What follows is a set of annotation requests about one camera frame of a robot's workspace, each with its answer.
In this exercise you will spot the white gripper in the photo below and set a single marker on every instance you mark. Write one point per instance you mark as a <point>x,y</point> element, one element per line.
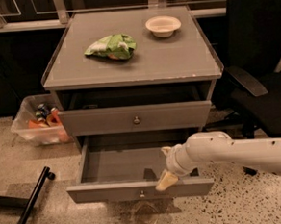
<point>173,161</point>

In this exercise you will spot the grey drawer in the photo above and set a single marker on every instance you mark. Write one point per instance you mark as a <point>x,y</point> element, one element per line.
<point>124,167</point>
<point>134,109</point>

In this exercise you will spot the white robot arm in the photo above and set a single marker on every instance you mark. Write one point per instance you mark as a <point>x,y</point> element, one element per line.
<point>258,154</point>

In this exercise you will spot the grey top drawer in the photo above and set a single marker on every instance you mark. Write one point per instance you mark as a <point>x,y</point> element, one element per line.
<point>134,109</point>

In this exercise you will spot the grey drawer cabinet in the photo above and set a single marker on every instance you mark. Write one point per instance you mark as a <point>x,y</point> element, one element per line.
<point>184,58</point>

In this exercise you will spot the round floor drain cover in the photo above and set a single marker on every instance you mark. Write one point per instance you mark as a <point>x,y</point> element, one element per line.
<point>145,213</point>

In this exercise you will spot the black office chair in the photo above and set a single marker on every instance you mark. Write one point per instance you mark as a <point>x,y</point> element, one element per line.
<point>251,81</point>

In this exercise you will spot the green chip bag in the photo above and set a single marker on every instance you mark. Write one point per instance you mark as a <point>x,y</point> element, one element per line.
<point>116,46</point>

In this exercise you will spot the orange items in bin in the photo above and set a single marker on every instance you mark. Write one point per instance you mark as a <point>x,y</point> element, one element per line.
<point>45,117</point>

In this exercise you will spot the clear plastic storage bin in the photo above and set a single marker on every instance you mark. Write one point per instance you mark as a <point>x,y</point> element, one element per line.
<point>23,124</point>

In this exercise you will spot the white paper bowl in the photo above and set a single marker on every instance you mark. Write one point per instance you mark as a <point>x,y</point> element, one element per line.
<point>162,26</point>

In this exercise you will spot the black metal stand leg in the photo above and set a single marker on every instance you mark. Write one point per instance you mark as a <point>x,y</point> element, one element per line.
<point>27,204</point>

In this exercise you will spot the metal window railing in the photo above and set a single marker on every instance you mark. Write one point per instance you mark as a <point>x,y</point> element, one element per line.
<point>24,15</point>

